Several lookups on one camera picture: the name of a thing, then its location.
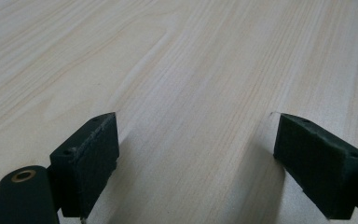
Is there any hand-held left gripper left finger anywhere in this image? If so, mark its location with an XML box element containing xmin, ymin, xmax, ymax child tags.
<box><xmin>48</xmin><ymin>111</ymin><xmax>120</xmax><ymax>219</ymax></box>

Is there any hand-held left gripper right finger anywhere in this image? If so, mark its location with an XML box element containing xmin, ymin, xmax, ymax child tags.
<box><xmin>272</xmin><ymin>112</ymin><xmax>358</xmax><ymax>220</ymax></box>

